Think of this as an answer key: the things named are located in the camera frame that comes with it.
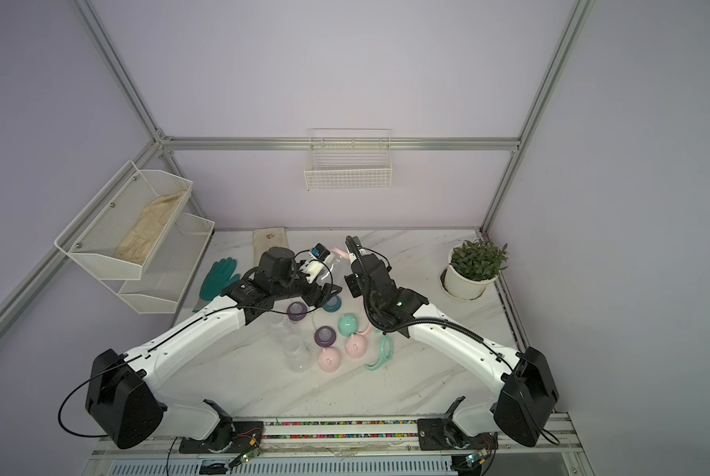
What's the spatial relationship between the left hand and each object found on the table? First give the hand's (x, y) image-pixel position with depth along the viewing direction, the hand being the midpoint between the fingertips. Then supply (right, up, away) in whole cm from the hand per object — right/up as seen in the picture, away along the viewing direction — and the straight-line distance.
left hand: (328, 281), depth 79 cm
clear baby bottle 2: (-8, -20, -2) cm, 21 cm away
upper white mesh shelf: (-55, +13, -3) cm, 56 cm away
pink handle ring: (+11, -16, +11) cm, 23 cm away
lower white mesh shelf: (-53, +2, +14) cm, 55 cm away
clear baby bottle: (+3, +4, -7) cm, 9 cm away
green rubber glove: (-43, 0, +27) cm, 50 cm away
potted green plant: (+43, +4, +9) cm, 44 cm away
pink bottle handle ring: (+4, +8, -8) cm, 12 cm away
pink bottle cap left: (0, -22, +3) cm, 22 cm away
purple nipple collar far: (-12, -10, +14) cm, 21 cm away
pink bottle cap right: (+7, -19, +5) cm, 21 cm away
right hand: (+9, +4, 0) cm, 10 cm away
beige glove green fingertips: (-31, +14, +39) cm, 52 cm away
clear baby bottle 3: (-14, -13, +2) cm, 19 cm away
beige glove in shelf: (-50, +11, -2) cm, 51 cm away
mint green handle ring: (+15, -22, +4) cm, 27 cm away
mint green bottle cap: (+4, -14, +11) cm, 19 cm away
